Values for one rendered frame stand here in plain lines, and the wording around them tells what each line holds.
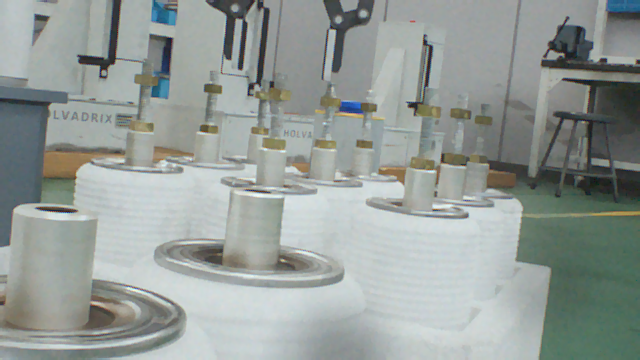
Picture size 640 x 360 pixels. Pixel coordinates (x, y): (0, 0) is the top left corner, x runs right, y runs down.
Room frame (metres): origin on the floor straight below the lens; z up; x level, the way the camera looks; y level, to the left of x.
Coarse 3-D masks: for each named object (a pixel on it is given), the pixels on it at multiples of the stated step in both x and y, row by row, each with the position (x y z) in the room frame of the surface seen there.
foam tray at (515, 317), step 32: (0, 256) 0.66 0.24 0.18; (512, 288) 0.75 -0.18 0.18; (544, 288) 0.85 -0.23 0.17; (384, 320) 0.57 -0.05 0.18; (480, 320) 0.61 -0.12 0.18; (512, 320) 0.62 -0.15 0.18; (384, 352) 0.55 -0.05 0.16; (416, 352) 0.55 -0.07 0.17; (448, 352) 0.54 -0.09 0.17; (480, 352) 0.53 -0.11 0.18; (512, 352) 0.64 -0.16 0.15
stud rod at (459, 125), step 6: (462, 96) 0.73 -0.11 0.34; (468, 96) 0.74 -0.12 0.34; (462, 102) 0.73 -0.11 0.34; (462, 108) 0.73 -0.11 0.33; (456, 120) 0.74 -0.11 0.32; (462, 120) 0.73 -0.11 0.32; (456, 126) 0.74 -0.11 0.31; (462, 126) 0.74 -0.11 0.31; (456, 132) 0.74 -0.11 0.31; (462, 132) 0.74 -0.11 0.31; (456, 138) 0.73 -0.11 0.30; (462, 138) 0.74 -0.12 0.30; (456, 144) 0.73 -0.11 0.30; (456, 150) 0.73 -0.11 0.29
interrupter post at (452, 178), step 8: (448, 168) 0.73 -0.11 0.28; (456, 168) 0.73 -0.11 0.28; (464, 168) 0.73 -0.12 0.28; (440, 176) 0.74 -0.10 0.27; (448, 176) 0.73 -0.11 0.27; (456, 176) 0.73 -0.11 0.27; (464, 176) 0.73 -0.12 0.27; (440, 184) 0.73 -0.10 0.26; (448, 184) 0.73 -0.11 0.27; (456, 184) 0.73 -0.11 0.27; (440, 192) 0.73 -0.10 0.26; (448, 192) 0.73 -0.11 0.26; (456, 192) 0.73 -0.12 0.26
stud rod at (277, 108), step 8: (280, 72) 0.66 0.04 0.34; (280, 80) 0.66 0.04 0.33; (280, 88) 0.66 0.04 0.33; (280, 104) 0.66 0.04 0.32; (272, 112) 0.66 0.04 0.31; (280, 112) 0.66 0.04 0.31; (272, 120) 0.66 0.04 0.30; (280, 120) 0.66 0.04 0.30; (272, 128) 0.66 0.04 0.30; (280, 128) 0.67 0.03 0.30; (272, 136) 0.66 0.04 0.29; (280, 136) 0.67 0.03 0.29
